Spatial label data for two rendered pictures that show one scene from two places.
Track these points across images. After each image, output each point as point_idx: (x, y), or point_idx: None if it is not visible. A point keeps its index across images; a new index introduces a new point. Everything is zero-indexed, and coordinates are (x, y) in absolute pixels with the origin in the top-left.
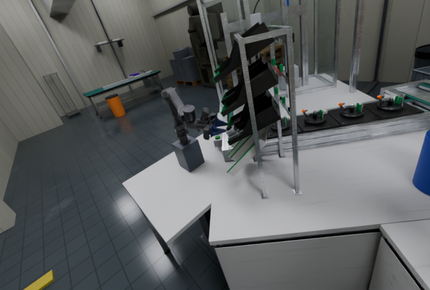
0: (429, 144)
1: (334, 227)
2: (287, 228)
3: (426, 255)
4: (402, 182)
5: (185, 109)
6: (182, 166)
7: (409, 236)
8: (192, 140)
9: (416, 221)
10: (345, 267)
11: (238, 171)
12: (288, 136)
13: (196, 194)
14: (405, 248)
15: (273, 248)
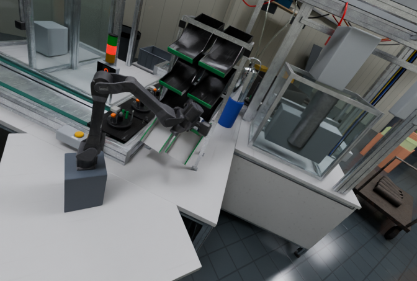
0: (233, 104)
1: (231, 160)
2: (224, 175)
3: (250, 151)
4: (218, 126)
5: (198, 108)
6: (77, 208)
7: (242, 147)
8: (97, 155)
9: (237, 140)
10: None
11: (152, 165)
12: None
13: (152, 213)
14: (246, 152)
15: None
